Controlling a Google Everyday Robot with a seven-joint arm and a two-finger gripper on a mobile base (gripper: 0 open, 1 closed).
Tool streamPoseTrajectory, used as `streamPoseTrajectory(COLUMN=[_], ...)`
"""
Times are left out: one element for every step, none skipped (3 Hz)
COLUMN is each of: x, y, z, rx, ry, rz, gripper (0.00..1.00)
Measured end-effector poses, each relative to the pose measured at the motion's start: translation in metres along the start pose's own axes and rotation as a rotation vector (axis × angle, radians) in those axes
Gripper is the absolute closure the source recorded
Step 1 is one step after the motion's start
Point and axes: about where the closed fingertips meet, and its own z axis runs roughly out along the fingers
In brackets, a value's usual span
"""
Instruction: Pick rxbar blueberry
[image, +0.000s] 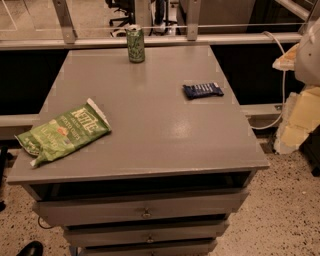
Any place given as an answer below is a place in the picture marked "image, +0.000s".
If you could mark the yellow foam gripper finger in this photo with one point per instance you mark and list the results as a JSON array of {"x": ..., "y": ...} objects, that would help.
[{"x": 301, "y": 116}]

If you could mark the blue rxbar blueberry bar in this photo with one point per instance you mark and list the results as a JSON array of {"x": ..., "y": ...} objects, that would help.
[{"x": 204, "y": 90}]

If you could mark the grey drawer cabinet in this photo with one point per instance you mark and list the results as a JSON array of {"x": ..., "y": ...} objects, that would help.
[{"x": 169, "y": 174}]

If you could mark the green soda can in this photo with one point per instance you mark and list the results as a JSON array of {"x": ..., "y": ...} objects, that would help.
[{"x": 135, "y": 43}]

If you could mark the green Kettle chips bag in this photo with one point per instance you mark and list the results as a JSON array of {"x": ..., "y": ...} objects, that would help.
[{"x": 65, "y": 133}]

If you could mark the black office chair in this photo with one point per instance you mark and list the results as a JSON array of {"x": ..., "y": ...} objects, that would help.
[{"x": 124, "y": 6}]

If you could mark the black shoe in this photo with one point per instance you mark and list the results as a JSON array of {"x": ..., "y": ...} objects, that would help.
[{"x": 34, "y": 248}]

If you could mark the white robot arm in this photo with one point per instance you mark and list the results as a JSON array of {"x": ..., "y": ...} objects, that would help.
[{"x": 303, "y": 58}]

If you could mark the grey metal railing frame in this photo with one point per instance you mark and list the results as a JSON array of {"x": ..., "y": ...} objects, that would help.
[{"x": 76, "y": 24}]

